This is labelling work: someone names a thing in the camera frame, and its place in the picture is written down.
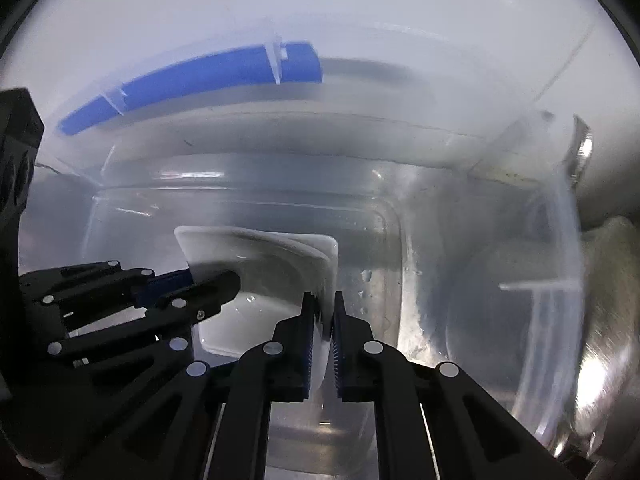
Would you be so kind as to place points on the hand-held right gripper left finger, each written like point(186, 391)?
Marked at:
point(309, 350)

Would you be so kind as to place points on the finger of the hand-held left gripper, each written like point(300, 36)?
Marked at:
point(210, 292)
point(165, 285)

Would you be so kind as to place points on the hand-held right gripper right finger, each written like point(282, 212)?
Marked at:
point(339, 350)

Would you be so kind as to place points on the white square dish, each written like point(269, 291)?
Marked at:
point(280, 265)

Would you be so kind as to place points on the clear plastic container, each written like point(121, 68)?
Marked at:
point(380, 220)

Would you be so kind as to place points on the blue plastic strip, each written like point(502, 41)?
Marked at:
point(200, 72)

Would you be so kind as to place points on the white cloth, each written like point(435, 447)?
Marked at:
point(612, 245)

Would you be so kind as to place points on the shiny metal object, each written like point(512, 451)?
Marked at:
point(582, 150)

